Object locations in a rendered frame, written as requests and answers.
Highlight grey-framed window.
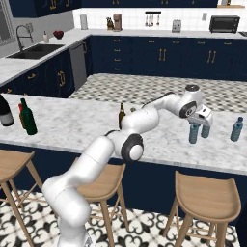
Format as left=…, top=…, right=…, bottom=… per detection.
left=0, top=0, right=16, bottom=50

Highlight black rail with hanging tools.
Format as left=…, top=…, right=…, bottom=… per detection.
left=144, top=11, right=162, bottom=28

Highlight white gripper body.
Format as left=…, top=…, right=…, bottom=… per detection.
left=187, top=112, right=214, bottom=129

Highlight silver toaster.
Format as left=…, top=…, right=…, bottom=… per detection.
left=171, top=19, right=182, bottom=34

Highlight dark blue sink-side cupboards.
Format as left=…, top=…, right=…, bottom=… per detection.
left=0, top=47, right=76, bottom=99

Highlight dark blue island base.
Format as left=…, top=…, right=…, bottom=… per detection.
left=0, top=142, right=247, bottom=247

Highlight green glass bottle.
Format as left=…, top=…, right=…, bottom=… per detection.
left=19, top=97, right=39, bottom=136

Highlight white paper towel roll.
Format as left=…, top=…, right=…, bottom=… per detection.
left=79, top=13, right=89, bottom=31

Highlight red bowl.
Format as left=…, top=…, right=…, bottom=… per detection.
left=52, top=30, right=65, bottom=41

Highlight dark blue wall cupboards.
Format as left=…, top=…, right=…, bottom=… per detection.
left=8, top=0, right=219, bottom=18

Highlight clear blue plastic bottle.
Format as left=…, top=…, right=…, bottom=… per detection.
left=230, top=116, right=244, bottom=143
left=188, top=123, right=201, bottom=145

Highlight wooden wall shelf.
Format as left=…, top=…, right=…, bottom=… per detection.
left=216, top=0, right=246, bottom=10

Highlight wooden bar stool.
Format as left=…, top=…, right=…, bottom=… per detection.
left=162, top=170, right=242, bottom=247
left=0, top=149, right=44, bottom=247
left=70, top=156, right=130, bottom=247

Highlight steel spring tap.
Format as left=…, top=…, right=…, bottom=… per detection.
left=15, top=24, right=35, bottom=52

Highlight brown glass beer bottle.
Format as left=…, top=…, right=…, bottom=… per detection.
left=118, top=102, right=127, bottom=130

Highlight dark white-labelled wine bottle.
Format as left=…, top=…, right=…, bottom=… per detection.
left=0, top=94, right=15, bottom=127

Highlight dark knife block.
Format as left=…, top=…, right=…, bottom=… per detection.
left=106, top=16, right=115, bottom=31

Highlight grey dishwasher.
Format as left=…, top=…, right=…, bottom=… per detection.
left=69, top=41, right=89, bottom=92

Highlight red-brown glass bottle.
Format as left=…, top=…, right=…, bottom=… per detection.
left=17, top=102, right=27, bottom=130

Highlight black kitchen sink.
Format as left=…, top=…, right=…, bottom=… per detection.
left=6, top=42, right=66, bottom=61

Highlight dark blue long cupboard run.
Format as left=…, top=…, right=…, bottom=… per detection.
left=82, top=35, right=247, bottom=83

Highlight black toaster oven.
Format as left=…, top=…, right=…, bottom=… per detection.
left=208, top=14, right=241, bottom=34

